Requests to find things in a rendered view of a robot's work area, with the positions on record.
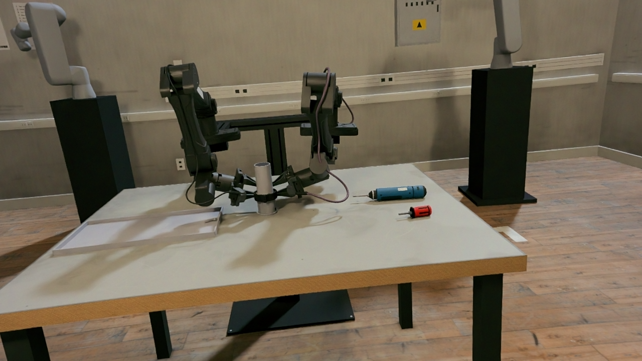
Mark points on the red screwdriver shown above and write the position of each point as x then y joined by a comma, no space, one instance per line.
418,211

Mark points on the white hollow tube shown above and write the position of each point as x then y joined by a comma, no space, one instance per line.
263,178

